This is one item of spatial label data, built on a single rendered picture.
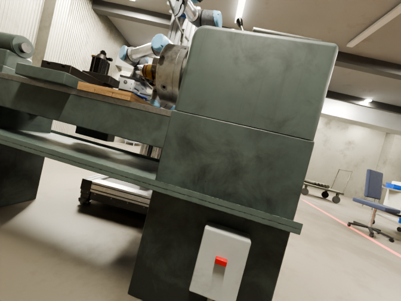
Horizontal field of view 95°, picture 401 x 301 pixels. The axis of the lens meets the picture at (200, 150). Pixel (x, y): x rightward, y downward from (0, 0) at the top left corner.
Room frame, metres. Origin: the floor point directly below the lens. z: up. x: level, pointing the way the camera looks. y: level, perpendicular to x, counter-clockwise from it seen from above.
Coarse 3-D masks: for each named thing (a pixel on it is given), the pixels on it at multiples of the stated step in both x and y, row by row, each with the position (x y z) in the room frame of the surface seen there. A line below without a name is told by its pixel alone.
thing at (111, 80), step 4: (88, 72) 1.17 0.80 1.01; (92, 72) 1.17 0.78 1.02; (92, 76) 1.16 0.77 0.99; (96, 76) 1.16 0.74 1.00; (100, 76) 1.16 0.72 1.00; (104, 76) 1.15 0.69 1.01; (108, 76) 1.15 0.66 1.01; (100, 80) 1.15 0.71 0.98; (104, 80) 1.15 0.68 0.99; (108, 80) 1.15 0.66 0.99; (112, 80) 1.17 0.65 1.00; (116, 80) 1.21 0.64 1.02; (108, 84) 1.17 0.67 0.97; (112, 84) 1.18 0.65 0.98; (116, 84) 1.22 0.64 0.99
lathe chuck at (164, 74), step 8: (168, 48) 0.92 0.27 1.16; (176, 48) 0.92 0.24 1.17; (160, 56) 0.91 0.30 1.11; (168, 56) 0.89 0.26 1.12; (176, 56) 0.89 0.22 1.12; (168, 64) 0.89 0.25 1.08; (160, 72) 0.90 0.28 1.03; (168, 72) 0.89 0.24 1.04; (160, 80) 0.91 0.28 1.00; (168, 80) 0.90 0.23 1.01; (160, 88) 0.94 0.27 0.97; (168, 88) 0.93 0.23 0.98; (160, 96) 0.98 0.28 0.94; (168, 96) 0.96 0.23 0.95; (168, 104) 1.06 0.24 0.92
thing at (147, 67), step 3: (144, 66) 1.04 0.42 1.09; (147, 66) 1.03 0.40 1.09; (150, 66) 1.03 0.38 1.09; (144, 69) 1.04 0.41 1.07; (147, 69) 1.03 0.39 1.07; (144, 72) 1.04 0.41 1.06; (147, 72) 1.03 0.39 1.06; (150, 72) 1.03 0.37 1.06; (144, 75) 1.06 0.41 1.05; (147, 75) 1.05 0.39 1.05; (150, 75) 1.04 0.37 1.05; (153, 75) 1.05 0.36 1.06; (150, 78) 1.06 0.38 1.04; (153, 78) 1.06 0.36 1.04
